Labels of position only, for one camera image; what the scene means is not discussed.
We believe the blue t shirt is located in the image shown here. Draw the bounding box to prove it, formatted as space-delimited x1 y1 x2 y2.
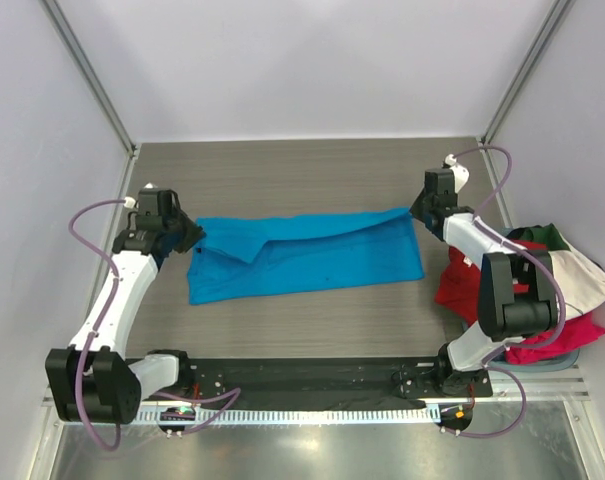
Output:
187 207 424 305

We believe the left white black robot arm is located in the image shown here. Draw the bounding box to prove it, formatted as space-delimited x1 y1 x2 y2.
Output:
45 184 205 425

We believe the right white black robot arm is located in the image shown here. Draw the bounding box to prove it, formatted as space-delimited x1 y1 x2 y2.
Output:
411 167 566 397

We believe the red t shirt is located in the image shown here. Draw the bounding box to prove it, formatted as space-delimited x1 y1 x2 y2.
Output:
433 239 533 326

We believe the dark green t shirt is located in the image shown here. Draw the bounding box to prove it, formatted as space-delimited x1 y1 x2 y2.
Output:
507 223 571 251

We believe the white t shirt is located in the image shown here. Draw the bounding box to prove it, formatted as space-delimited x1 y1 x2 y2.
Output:
550 249 605 320

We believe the pink t shirt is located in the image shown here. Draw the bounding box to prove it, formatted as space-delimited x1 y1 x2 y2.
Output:
505 312 605 365

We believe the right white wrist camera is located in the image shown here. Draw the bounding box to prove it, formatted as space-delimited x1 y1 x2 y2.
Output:
443 154 470 194

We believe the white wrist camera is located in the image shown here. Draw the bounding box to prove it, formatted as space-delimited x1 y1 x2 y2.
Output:
443 154 470 194
123 183 157 210

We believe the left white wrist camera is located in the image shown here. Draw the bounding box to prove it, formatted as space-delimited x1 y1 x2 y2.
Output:
123 183 157 210

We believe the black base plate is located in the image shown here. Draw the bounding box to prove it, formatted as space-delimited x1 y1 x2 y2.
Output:
164 357 493 411

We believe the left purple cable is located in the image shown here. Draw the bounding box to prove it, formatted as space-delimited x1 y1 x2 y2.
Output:
68 198 242 452

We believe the perforated metal rail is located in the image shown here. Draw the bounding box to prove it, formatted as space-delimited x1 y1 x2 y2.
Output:
132 404 441 427

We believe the left aluminium frame post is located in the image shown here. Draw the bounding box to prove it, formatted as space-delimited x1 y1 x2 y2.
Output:
40 0 139 156

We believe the aluminium frame post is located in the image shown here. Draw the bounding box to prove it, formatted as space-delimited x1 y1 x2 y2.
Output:
478 0 575 144
40 0 139 156

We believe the right aluminium frame post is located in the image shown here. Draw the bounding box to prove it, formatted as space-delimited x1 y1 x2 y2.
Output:
478 0 575 144

